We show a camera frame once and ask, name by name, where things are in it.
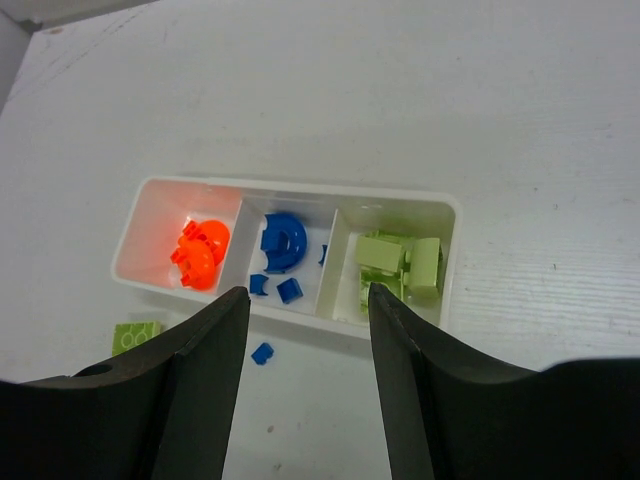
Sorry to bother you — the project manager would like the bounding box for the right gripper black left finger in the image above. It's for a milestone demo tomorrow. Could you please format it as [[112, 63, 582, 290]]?
[[1, 287, 250, 479]]

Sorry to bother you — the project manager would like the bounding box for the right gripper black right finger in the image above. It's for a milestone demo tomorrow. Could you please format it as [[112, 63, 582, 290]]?
[[368, 284, 639, 479]]

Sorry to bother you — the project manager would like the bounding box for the green 2x3 lego brick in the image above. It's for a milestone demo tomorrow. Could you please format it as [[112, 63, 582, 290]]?
[[111, 322, 163, 356], [355, 236, 405, 274]]

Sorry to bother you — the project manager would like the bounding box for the green 2x2 lego brick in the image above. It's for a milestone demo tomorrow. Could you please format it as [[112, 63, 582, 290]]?
[[406, 238, 442, 300], [358, 269, 409, 314]]

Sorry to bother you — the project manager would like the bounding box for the orange round lego piece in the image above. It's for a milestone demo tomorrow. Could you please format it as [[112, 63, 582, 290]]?
[[170, 220, 231, 291]]

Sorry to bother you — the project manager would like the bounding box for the small blue lego piece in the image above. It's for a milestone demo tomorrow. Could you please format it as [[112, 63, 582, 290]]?
[[249, 273, 269, 296], [276, 277, 304, 304], [251, 342, 274, 366]]

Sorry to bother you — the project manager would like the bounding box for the blue round lego piece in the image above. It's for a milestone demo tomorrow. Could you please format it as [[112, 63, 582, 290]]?
[[260, 212, 308, 274]]

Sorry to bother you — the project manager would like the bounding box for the white three-compartment tray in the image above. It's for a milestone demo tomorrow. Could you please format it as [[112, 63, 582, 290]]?
[[111, 177, 460, 338]]

